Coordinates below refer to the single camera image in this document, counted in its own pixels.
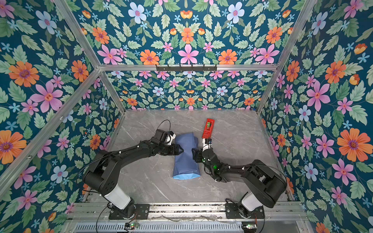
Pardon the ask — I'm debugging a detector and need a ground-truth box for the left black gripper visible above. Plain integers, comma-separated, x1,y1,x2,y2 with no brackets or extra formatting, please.
159,144,185,157

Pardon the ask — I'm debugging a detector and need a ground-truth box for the light blue wrapping paper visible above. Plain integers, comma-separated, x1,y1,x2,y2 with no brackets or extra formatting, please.
173,133,201,180

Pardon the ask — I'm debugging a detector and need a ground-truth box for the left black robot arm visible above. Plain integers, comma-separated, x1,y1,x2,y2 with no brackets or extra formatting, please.
83,130,184,211

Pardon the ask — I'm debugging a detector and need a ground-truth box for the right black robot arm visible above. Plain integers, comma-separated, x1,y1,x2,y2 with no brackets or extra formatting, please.
192,148,287,217

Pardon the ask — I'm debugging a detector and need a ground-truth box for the red tape dispenser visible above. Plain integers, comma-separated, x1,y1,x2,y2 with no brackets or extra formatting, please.
202,118,215,139

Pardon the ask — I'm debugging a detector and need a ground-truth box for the white ventilation grille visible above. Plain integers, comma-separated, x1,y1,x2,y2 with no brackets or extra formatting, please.
73,222,244,233

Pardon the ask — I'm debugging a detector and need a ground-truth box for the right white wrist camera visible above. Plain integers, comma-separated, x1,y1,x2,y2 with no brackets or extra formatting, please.
202,138,212,151

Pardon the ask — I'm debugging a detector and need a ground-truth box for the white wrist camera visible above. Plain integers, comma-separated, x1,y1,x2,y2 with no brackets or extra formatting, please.
165,131,176,145
202,138,212,151

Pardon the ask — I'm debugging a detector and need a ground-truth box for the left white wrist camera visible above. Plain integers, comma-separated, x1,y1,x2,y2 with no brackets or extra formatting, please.
165,131,176,145

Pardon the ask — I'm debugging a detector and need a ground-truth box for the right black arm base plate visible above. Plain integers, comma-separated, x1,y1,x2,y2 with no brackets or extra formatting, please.
224,201,265,220

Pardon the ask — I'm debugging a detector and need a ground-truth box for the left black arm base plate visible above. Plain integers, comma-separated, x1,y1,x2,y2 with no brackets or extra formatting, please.
108,204,150,220

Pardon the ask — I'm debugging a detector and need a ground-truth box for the black hook rail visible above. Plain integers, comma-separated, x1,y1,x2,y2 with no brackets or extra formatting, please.
155,65,218,72

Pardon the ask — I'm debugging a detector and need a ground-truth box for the aluminium front mounting rail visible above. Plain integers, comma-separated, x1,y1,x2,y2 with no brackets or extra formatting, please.
67,202,308,221

